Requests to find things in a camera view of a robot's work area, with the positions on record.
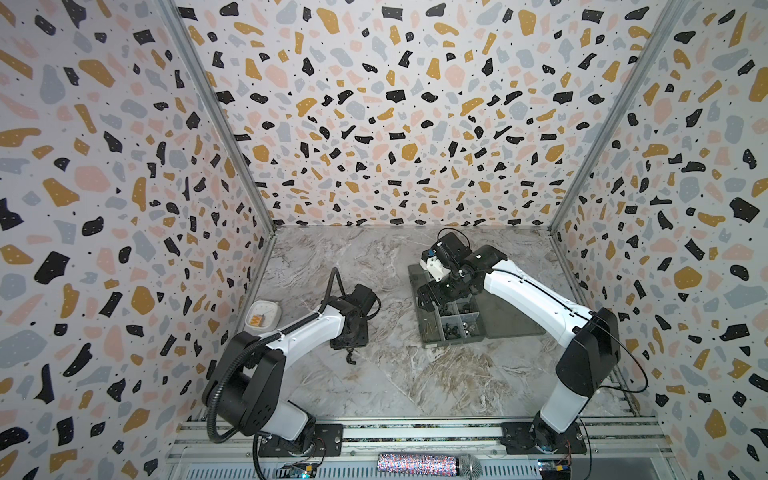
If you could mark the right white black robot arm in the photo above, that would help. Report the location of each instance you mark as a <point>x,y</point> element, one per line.
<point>590,338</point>

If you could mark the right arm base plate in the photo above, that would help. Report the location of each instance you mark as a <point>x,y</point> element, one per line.
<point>536,437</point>

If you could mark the white square container orange label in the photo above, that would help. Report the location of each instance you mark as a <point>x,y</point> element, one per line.
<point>263,316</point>

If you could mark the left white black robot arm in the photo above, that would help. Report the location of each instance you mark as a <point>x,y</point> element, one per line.
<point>243,392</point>

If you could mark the grey compartment organizer box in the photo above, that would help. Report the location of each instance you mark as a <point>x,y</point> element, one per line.
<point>495,318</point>

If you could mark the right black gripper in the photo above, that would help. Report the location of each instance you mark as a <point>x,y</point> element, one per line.
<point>438,288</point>

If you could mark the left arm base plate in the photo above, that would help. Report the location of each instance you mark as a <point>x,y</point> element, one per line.
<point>319,440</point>

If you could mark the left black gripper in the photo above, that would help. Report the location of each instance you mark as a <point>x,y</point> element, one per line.
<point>361,340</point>

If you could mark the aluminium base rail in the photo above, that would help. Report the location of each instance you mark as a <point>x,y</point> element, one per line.
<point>618,448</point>

